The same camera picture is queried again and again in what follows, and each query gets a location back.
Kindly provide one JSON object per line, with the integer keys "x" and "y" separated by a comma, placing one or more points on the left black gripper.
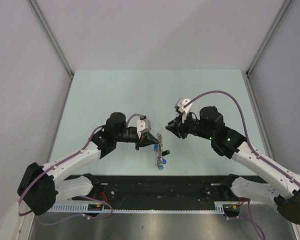
{"x": 146, "y": 139}

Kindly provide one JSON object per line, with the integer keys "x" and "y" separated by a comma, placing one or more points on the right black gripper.
{"x": 177, "y": 127}

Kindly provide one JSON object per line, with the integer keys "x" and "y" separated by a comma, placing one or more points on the round metal keyring organiser disc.
{"x": 160, "y": 160}

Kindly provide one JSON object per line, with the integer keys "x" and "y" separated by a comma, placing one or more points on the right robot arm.
{"x": 281, "y": 189}

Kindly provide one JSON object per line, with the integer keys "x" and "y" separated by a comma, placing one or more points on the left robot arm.
{"x": 44, "y": 185}

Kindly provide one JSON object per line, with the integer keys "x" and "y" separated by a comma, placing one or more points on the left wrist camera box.
{"x": 143, "y": 126}

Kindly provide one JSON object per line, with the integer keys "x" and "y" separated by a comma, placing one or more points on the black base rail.
{"x": 163, "y": 192}

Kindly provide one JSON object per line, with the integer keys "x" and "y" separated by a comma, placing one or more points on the right aluminium frame post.
{"x": 280, "y": 15}

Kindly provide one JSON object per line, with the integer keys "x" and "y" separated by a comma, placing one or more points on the aluminium frame post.
{"x": 39, "y": 15}
{"x": 280, "y": 15}

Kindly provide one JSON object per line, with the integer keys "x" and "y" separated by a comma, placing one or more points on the left aluminium frame post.
{"x": 39, "y": 15}

